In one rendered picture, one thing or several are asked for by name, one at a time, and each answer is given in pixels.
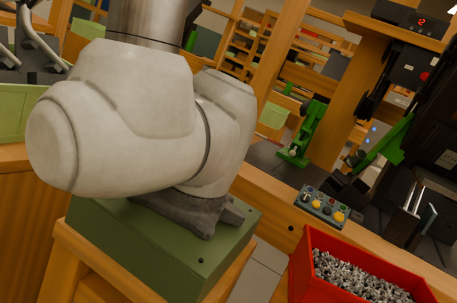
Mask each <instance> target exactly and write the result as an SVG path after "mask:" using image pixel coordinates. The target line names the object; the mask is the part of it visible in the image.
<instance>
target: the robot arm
mask: <svg viewBox="0 0 457 303"><path fill-rule="evenodd" d="M2 1H3V2H9V1H15V2H16V3H19V4H21V5H24V4H26V5H27V8H28V9H31V8H32V7H33V6H35V5H36V3H37V2H38V1H39V0H2ZM188 2H189V0H109V8H108V13H107V23H106V29H105V38H104V39H103V38H98V37H97V38H95V39H94V40H93V41H91V42H90V43H89V44H88V45H87V46H85V47H84V48H83V49H82V50H81V51H80V54H79V56H78V60H77V62H76V63H75V65H74V67H73V69H72V70H71V73H70V74H69V76H68V78H67V80H66V81H60V82H57V83H55V84H53V85H52V86H51V87H49V89H47V90H46V91H45V92H44V93H43V94H42V95H41V96H40V97H39V98H38V99H37V101H36V103H35V105H34V107H33V110H32V112H31V113H30V115H29V117H28V119H27V123H26V128H25V145H26V150H27V155H28V158H29V162H30V163H31V166H32V168H33V170H34V171H35V173H36V174H37V176H38V177H39V178H40V179H41V180H42V181H44V182H45V183H47V184H49V185H51V186H53V187H55V188H58V189H60V190H64V191H66V192H70V193H72V194H74V195H76V196H80V197H84V198H97V199H117V198H127V199H128V200H129V201H131V202H134V203H137V204H140V205H143V206H145V207H147V208H149V209H151V210H153V211H154V212H156V213H158V214H160V215H162V216H164V217H166V218H167V219H170V220H171V221H174V222H175V223H177V224H179V225H181V226H183V227H185V228H187V229H188V230H190V231H191V232H193V233H194V234H196V235H197V236H198V237H199V238H201V239H203V240H211V239H212V237H213V235H214V232H215V226H216V224H217V223H218V221H223V222H225V223H228V224H232V225H234V226H238V227H242V225H243V222H244V220H245V218H246V216H247V215H246V214H245V213H244V212H243V211H241V210H240V209H238V208H237V207H236V206H235V205H233V202H234V198H233V197H232V196H231V195H230V194H228V193H227V192H228V190H229V188H230V186H231V184H232V182H233V181H234V179H235V177H236V175H237V173H238V171H239V169H240V167H241V165H242V162H243V160H244V158H245V156H246V153H247V151H248V148H249V146H250V143H251V140H252V137H253V135H254V131H255V128H256V121H257V100H256V96H254V91H253V88H252V87H251V86H249V85H247V84H245V83H243V82H241V81H239V80H238V79H235V78H234V77H231V76H229V75H227V74H225V73H222V72H220V71H217V70H215V69H208V70H205V71H200V72H198V73H196V74H194V75H193V74H192V71H191V69H190V67H189V65H188V63H187V62H186V59H185V58H184V57H183V56H180V48H181V44H182V37H183V32H184V25H185V21H186V14H187V9H188Z"/></svg>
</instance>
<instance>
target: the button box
mask: <svg viewBox="0 0 457 303"><path fill-rule="evenodd" d="M307 187H309V185H307V184H306V183H305V184H304V186H303V187H302V189H301V191H300V192H299V194H298V196H297V197H296V199H295V201H294V203H293V204H294V205H296V206H298V207H299V208H301V209H302V210H304V211H307V212H308V213H310V214H312V215H313V216H315V217H317V218H318V219H321V220H322V221H324V222H325V223H327V224H329V225H330V226H332V227H334V228H336V229H338V230H339V231H341V230H342V229H343V227H344V225H345V222H346V220H347V218H348V215H349V214H350V211H351V208H349V207H348V206H346V207H347V209H346V210H341V209H340V205H341V204H342V203H340V202H339V201H337V200H335V199H334V200H335V204H331V203H330V202H329V201H328V199H329V198H331V197H330V196H327V195H326V194H324V193H323V192H322V193H323V194H324V197H323V198H320V197H318V192H320V191H318V190H317V189H315V188H313V187H312V188H313V189H314V190H313V192H308V191H307ZM310 187H311V186H310ZM302 194H307V195H308V196H309V201H308V202H303V201H302V200H301V195H302ZM314 200H318V201H319V202H320V207H319V208H317V209H316V208H314V207H313V206H312V205H311V204H312V202H313V201H314ZM344 205H345V204H344ZM324 207H330V208H331V210H332V212H331V214H330V215H327V214H325V213H324V212H323V208H324ZM336 212H340V213H342V214H343V216H344V220H343V221H342V222H338V221H336V220H335V219H334V217H333V215H334V214H335V213H336Z"/></svg>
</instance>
